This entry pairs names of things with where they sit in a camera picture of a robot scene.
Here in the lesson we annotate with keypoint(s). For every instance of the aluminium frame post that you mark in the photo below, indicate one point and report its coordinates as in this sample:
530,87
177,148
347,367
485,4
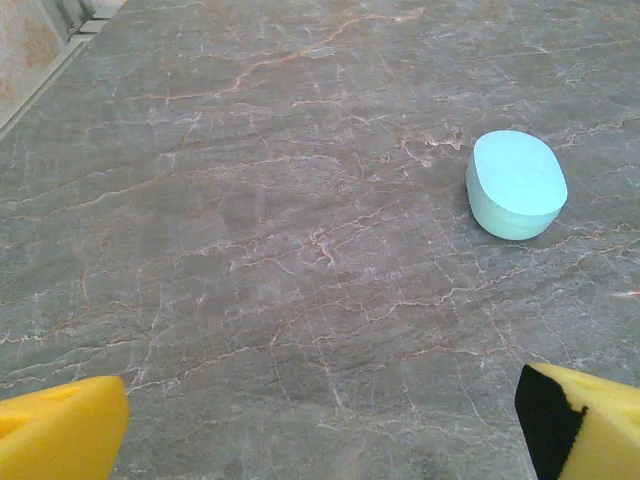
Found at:
75,15

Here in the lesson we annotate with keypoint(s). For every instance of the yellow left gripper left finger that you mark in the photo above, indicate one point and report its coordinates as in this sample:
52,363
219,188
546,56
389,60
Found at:
60,435

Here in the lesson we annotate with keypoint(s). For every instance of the aluminium table side rail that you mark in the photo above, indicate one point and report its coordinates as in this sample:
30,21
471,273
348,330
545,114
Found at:
50,73

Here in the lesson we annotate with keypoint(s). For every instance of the teal earbud charging case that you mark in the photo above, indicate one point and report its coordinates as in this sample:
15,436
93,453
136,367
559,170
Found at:
515,185

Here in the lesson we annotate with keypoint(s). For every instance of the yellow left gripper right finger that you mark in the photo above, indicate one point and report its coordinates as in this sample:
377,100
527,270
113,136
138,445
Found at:
600,435

